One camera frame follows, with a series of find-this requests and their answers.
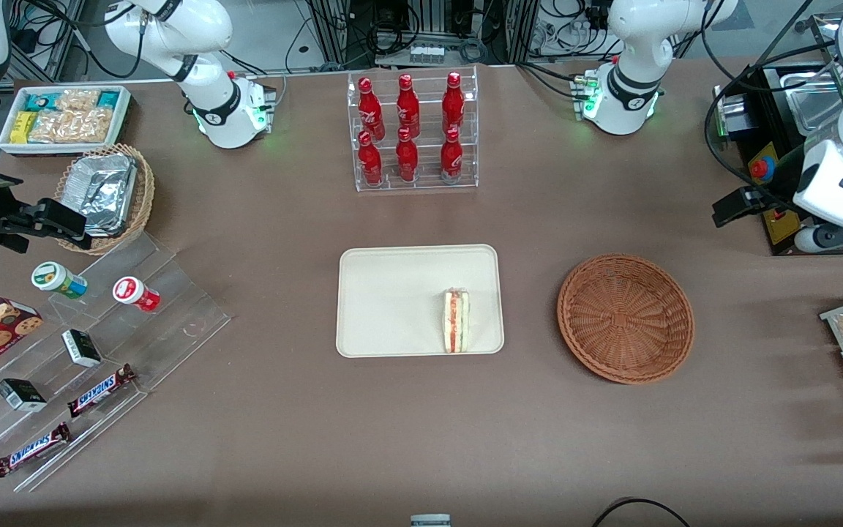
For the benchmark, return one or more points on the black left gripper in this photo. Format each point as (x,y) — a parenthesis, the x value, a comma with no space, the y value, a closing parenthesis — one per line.
(778,192)

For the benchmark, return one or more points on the triangle sandwich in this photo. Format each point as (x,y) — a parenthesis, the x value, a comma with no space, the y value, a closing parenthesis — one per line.
(456,322)

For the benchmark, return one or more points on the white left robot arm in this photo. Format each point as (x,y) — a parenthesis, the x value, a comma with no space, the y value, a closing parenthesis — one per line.
(630,80)

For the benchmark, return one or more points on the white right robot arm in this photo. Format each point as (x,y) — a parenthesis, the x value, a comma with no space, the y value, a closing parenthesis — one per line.
(209,102)

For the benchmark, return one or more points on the light oval wicker basket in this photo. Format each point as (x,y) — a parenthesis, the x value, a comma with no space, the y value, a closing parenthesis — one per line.
(143,197)

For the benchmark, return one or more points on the brown round wicker basket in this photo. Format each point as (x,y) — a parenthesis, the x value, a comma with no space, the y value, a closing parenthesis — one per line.
(623,318)

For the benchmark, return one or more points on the cream rectangular tray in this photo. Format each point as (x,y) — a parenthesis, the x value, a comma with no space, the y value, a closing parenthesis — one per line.
(392,300)

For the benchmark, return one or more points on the green lidded yoghurt cup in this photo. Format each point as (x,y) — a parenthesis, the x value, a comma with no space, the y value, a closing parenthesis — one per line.
(52,277)

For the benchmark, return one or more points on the silver foil packets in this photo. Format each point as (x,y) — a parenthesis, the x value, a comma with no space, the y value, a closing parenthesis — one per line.
(103,190)

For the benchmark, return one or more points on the yellow snack packet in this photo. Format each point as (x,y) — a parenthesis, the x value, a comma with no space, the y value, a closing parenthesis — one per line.
(23,126)

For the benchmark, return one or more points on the large clear cracker bag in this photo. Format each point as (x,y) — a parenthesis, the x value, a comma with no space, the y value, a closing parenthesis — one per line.
(70,126)

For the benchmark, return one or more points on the red lidded yoghurt cup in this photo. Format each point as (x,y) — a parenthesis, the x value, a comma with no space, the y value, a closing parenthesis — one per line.
(132,291)

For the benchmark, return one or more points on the steel pan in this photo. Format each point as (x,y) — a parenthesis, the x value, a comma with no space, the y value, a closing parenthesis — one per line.
(817,102)

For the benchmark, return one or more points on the grey power supply unit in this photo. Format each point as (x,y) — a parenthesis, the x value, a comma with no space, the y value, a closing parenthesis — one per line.
(736,113)

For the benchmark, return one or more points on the black control box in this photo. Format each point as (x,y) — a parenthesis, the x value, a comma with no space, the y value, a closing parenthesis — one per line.
(773,95)

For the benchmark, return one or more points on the teal snack packet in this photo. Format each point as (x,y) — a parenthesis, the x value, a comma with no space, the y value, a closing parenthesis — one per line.
(41,101)
(108,98)

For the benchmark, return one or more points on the small black carton box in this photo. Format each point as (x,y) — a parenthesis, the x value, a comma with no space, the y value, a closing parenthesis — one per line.
(20,395)
(82,348)

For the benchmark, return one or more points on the small clear cracker bag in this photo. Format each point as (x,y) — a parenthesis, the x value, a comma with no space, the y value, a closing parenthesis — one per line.
(77,99)

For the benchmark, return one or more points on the white plastic snack bin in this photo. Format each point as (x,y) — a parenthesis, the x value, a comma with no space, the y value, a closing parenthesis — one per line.
(123,121)

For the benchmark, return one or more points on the clear acrylic stepped shelf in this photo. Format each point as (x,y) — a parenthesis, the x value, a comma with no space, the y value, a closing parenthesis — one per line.
(173,322)

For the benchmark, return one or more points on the brown Snickers bar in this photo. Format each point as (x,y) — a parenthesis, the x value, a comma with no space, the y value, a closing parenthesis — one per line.
(99,391)
(32,450)

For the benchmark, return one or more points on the red cola bottle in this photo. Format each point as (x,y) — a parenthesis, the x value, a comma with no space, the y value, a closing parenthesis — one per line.
(370,162)
(453,102)
(451,157)
(369,110)
(407,159)
(407,106)

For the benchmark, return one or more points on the clear acrylic bottle rack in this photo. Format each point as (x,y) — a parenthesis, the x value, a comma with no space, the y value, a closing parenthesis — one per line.
(429,181)

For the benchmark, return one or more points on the white power strip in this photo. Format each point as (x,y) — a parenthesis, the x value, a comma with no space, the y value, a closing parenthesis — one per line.
(426,53)

